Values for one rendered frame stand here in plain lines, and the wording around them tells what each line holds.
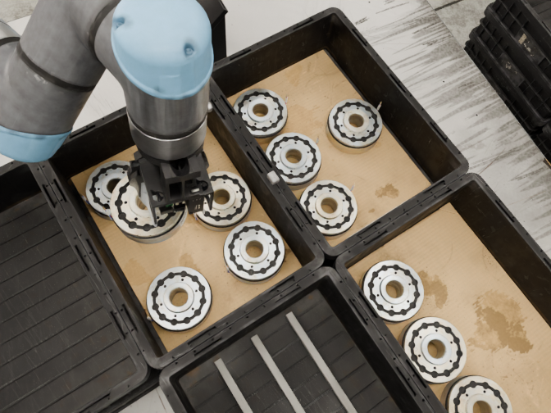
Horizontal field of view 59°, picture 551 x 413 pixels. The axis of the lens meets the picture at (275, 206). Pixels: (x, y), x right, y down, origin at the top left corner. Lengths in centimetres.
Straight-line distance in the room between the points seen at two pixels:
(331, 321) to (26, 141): 54
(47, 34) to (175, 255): 47
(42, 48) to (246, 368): 55
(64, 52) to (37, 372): 54
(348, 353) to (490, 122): 66
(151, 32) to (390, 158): 65
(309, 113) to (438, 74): 41
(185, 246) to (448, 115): 68
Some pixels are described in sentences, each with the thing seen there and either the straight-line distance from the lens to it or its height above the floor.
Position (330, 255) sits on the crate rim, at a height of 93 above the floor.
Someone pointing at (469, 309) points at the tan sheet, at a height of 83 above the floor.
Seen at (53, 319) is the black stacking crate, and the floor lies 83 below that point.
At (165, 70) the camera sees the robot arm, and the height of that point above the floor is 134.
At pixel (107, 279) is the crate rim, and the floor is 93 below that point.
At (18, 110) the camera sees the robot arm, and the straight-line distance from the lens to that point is 52.
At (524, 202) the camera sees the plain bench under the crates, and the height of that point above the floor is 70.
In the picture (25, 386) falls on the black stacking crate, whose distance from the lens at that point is 88.
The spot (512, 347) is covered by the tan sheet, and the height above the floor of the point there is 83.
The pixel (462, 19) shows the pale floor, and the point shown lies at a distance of 243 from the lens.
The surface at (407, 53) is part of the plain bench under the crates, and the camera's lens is 127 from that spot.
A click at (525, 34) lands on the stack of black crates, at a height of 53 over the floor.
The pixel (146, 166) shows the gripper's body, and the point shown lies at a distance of 57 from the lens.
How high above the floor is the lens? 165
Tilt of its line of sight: 69 degrees down
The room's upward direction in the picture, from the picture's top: 11 degrees clockwise
